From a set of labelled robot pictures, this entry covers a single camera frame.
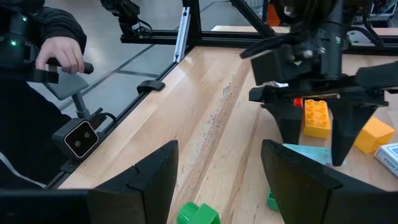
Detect grey plate on post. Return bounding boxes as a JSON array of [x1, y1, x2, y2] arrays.
[[42, 72, 91, 119]]

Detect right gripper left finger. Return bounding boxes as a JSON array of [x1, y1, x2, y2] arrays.
[[0, 139, 180, 224]]

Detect green large toy block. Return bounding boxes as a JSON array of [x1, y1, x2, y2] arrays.
[[176, 202, 222, 224]]

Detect black table-level camera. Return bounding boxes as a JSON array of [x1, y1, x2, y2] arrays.
[[51, 117, 101, 161]]

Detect yellow cube block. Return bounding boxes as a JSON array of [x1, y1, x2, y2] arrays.
[[353, 116, 397, 155]]

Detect person's hand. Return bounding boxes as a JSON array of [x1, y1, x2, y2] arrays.
[[34, 36, 86, 75]]

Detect person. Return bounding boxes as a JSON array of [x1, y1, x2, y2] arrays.
[[0, 0, 88, 189]]

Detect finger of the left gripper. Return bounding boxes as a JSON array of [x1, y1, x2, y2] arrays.
[[260, 101, 305, 146], [326, 96, 389, 167]]

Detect yellow flat stud brick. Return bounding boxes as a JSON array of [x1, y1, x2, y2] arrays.
[[302, 98, 332, 140]]

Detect silver aluminium extrusion bar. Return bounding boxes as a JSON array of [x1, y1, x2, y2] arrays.
[[172, 6, 192, 63]]

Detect black table edge clip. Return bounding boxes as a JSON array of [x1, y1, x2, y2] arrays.
[[136, 79, 167, 95]]

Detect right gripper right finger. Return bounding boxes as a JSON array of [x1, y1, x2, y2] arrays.
[[260, 139, 398, 224]]

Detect pale cyan brick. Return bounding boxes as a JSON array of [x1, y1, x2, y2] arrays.
[[282, 142, 348, 166]]

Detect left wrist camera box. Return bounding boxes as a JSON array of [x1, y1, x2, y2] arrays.
[[250, 49, 300, 86]]

